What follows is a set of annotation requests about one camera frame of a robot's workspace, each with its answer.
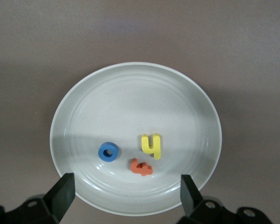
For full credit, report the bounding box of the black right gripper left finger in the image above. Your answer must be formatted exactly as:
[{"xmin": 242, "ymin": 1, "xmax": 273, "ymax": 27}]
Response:
[{"xmin": 0, "ymin": 173, "xmax": 76, "ymax": 224}]

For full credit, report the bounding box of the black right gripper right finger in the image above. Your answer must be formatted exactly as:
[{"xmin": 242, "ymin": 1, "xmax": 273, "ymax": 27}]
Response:
[{"xmin": 177, "ymin": 175, "xmax": 271, "ymax": 224}]

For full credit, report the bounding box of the blue foam letter o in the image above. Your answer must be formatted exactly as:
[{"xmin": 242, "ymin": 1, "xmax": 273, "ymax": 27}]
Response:
[{"xmin": 98, "ymin": 141, "xmax": 119, "ymax": 162}]

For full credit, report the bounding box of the yellow foam letter h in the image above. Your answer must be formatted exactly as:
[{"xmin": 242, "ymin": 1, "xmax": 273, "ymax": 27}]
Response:
[{"xmin": 140, "ymin": 133, "xmax": 163, "ymax": 161}]

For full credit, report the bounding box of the orange foam letter r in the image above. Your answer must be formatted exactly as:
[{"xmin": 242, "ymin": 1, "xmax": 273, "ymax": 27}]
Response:
[{"xmin": 130, "ymin": 158, "xmax": 154, "ymax": 177}]

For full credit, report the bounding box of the beige brown plate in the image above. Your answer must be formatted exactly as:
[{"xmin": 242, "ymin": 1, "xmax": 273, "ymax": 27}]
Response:
[{"xmin": 49, "ymin": 62, "xmax": 223, "ymax": 217}]

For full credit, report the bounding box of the brown table cover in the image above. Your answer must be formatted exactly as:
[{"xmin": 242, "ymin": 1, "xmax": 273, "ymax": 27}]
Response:
[{"xmin": 0, "ymin": 0, "xmax": 280, "ymax": 224}]

